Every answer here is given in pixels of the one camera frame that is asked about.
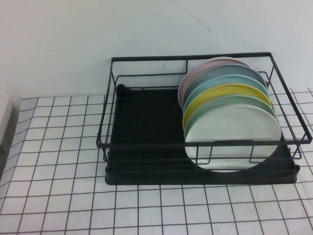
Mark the grey-blue plate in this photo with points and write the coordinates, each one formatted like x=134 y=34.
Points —
x=220 y=71

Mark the white plastic box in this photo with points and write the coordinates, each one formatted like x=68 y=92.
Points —
x=5 y=122

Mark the yellow plate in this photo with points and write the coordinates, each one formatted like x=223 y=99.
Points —
x=220 y=91

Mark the white black-grid tablecloth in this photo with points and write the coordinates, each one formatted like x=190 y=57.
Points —
x=73 y=195

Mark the green plate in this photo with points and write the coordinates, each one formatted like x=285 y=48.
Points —
x=232 y=101

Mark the pink plate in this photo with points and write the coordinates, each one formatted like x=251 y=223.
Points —
x=220 y=60

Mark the white plate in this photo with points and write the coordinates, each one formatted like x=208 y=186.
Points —
x=232 y=127

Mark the light blue plate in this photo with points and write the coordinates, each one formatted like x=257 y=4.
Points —
x=220 y=82

